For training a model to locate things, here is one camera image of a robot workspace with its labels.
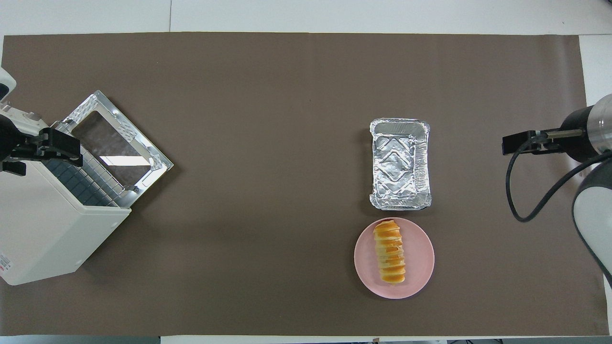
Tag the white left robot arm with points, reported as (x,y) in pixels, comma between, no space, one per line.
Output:
(19,119)

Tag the red white oven sticker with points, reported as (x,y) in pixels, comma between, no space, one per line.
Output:
(5,265)

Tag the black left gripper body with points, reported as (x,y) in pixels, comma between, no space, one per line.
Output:
(9,141)

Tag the aluminium foil tray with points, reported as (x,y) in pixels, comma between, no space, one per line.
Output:
(399,165)

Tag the silver glass oven door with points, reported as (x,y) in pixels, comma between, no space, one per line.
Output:
(153,165)

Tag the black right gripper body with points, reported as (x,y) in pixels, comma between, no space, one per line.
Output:
(576,138)

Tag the sliced golden bread loaf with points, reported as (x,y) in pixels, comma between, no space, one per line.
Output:
(389,253)

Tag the cream toaster oven body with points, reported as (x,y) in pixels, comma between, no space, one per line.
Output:
(43,229)

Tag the brown table mat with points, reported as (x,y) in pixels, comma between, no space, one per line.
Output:
(263,143)

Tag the pink round plate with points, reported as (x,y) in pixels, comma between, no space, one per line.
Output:
(420,258)

